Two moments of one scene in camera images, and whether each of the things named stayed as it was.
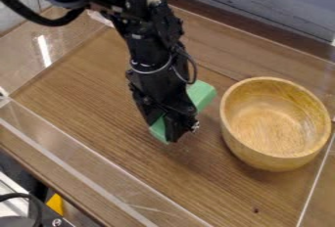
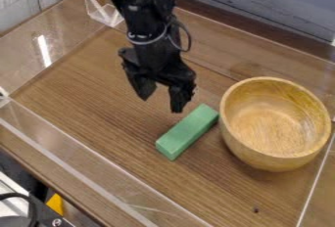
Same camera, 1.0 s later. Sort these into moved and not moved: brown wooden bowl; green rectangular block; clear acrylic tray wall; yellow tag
Moved: green rectangular block
Not moved: clear acrylic tray wall; brown wooden bowl; yellow tag
